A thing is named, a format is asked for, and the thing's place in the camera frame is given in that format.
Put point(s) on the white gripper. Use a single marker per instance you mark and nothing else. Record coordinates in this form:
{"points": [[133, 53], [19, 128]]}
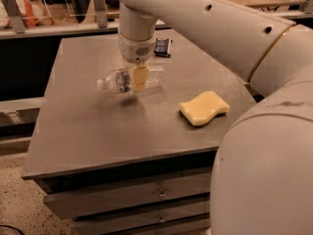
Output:
{"points": [[135, 50]]}

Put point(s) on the clear plastic water bottle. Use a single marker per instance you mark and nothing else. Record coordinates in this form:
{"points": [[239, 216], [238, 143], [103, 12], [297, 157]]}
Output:
{"points": [[120, 81]]}

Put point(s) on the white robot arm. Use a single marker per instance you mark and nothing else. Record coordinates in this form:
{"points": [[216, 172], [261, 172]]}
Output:
{"points": [[262, 178]]}

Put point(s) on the dark snack bar wrapper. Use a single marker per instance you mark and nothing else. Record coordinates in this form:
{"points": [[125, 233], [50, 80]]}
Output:
{"points": [[163, 47]]}

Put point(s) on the yellow sponge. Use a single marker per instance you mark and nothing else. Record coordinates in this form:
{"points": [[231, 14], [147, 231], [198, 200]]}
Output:
{"points": [[203, 108]]}

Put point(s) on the grey drawer cabinet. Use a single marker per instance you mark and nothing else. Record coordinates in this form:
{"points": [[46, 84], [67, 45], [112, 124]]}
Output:
{"points": [[129, 164]]}

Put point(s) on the orange white bag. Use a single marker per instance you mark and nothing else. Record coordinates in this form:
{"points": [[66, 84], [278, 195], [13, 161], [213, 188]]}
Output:
{"points": [[31, 14]]}

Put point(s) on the metal railing frame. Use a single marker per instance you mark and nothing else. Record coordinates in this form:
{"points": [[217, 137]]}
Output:
{"points": [[65, 13]]}

